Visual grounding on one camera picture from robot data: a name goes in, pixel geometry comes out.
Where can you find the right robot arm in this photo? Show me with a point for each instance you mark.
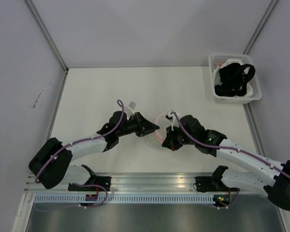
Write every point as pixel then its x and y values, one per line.
pixel 218 145

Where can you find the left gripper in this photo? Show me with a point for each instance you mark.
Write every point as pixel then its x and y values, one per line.
pixel 143 124

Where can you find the white slotted cable duct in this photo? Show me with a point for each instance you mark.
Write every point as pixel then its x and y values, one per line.
pixel 125 198

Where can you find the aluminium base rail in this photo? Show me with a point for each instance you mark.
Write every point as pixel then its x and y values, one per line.
pixel 182 182

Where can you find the black bra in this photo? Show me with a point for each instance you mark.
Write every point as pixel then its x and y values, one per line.
pixel 232 77

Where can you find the aluminium frame post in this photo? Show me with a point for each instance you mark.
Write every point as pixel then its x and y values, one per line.
pixel 253 126
pixel 56 53

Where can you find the white plastic basket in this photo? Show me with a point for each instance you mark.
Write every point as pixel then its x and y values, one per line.
pixel 233 78

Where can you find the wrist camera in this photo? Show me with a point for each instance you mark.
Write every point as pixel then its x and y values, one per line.
pixel 130 108
pixel 170 115

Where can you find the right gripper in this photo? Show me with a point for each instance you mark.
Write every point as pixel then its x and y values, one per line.
pixel 169 142

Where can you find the white pink mesh laundry bag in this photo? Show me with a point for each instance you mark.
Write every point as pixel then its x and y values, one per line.
pixel 154 140

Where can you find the right aluminium frame post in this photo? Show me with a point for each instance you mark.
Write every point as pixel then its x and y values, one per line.
pixel 253 126

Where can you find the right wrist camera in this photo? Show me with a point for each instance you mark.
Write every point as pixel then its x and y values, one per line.
pixel 170 115

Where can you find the left aluminium frame post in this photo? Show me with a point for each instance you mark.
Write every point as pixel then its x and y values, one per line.
pixel 56 53

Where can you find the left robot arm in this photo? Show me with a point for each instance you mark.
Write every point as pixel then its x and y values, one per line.
pixel 52 164

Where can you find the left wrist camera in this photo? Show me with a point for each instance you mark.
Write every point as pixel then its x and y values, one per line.
pixel 130 108

